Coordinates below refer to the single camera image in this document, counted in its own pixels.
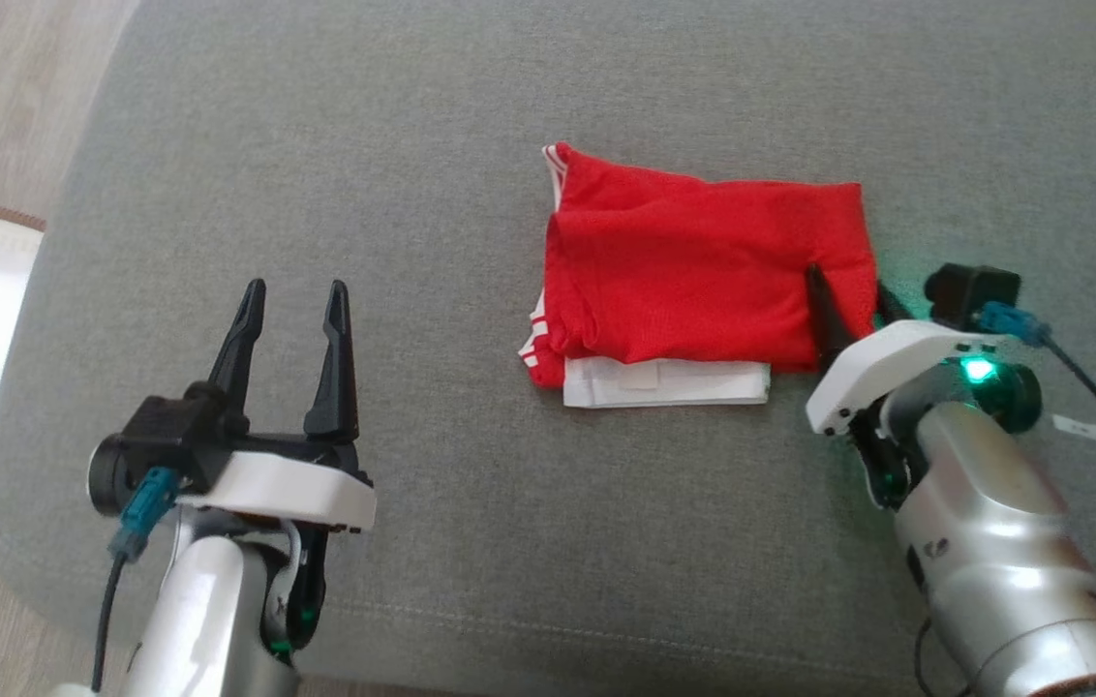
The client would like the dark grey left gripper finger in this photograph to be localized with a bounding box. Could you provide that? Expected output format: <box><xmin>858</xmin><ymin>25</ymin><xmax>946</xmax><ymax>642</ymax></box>
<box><xmin>304</xmin><ymin>280</ymin><xmax>361</xmax><ymax>443</ymax></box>
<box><xmin>207</xmin><ymin>278</ymin><xmax>268</xmax><ymax>434</ymax></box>

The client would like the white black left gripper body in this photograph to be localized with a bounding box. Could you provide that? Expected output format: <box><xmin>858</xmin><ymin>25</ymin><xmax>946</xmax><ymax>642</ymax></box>
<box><xmin>180</xmin><ymin>432</ymin><xmax>378</xmax><ymax>532</ymax></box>

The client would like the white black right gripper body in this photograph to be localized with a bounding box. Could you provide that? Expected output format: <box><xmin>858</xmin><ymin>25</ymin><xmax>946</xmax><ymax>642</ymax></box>
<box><xmin>806</xmin><ymin>319</ymin><xmax>996</xmax><ymax>437</ymax></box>

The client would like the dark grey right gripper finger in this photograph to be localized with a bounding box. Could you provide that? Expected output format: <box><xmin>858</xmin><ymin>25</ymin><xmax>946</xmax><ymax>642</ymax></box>
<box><xmin>805</xmin><ymin>263</ymin><xmax>860</xmax><ymax>375</ymax></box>
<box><xmin>875</xmin><ymin>281</ymin><xmax>917</xmax><ymax>326</ymax></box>

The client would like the red white basketball jersey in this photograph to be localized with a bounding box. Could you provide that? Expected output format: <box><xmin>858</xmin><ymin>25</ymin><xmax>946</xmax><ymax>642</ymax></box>
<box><xmin>517</xmin><ymin>142</ymin><xmax>878</xmax><ymax>409</ymax></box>

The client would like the grey fabric sofa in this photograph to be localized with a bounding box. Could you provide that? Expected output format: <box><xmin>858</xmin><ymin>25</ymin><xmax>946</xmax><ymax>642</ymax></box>
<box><xmin>0</xmin><ymin>0</ymin><xmax>1096</xmax><ymax>697</ymax></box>

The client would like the black right camera cable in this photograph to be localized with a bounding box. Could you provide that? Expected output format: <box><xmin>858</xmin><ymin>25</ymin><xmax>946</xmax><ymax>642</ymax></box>
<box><xmin>977</xmin><ymin>302</ymin><xmax>1096</xmax><ymax>529</ymax></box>

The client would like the black camera cable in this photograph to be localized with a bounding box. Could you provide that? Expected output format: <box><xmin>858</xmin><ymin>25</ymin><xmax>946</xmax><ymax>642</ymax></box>
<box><xmin>91</xmin><ymin>467</ymin><xmax>183</xmax><ymax>693</ymax></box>
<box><xmin>977</xmin><ymin>302</ymin><xmax>1096</xmax><ymax>529</ymax></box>

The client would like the black left camera cable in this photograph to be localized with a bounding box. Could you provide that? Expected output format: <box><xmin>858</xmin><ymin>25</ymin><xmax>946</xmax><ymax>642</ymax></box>
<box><xmin>91</xmin><ymin>467</ymin><xmax>183</xmax><ymax>693</ymax></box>

